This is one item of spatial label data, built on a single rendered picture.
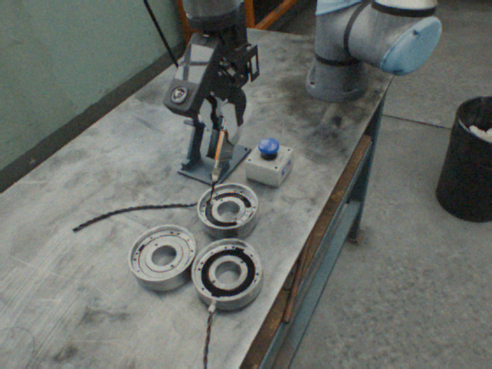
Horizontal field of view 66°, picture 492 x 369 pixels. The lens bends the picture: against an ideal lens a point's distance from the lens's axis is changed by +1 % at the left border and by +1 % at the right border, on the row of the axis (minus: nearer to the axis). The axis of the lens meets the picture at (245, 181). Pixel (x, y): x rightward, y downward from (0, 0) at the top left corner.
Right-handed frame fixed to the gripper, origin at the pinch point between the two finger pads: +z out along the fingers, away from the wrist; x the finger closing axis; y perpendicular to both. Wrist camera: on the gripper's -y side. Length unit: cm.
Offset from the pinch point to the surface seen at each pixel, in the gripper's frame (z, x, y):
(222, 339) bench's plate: 13.0, -14.2, -24.2
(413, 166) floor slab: 94, -20, 116
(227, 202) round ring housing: 10.6, -2.2, -4.3
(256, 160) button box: 8.6, -2.3, 5.8
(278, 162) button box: 8.6, -6.4, 7.2
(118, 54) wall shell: 64, 162, 107
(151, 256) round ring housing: 10.1, 1.9, -19.8
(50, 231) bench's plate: 12.9, 24.3, -23.4
